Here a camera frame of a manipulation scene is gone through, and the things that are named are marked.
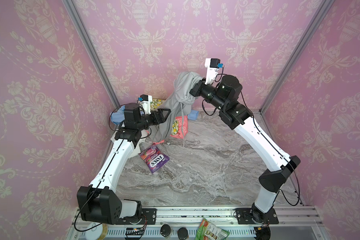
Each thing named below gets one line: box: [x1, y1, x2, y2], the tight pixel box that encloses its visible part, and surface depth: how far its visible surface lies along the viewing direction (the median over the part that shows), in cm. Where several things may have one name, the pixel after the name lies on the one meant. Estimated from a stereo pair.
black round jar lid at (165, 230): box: [160, 224, 171, 237], surface depth 64 cm
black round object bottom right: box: [254, 226, 272, 240], surface depth 73 cm
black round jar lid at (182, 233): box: [177, 227, 189, 240], surface depth 63 cm
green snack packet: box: [195, 218, 230, 240], surface depth 69 cm
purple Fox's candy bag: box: [138, 145, 170, 174], surface depth 94 cm
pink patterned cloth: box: [170, 115, 189, 139], surface depth 107 cm
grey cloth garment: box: [147, 71, 203, 142], surface depth 59 cm
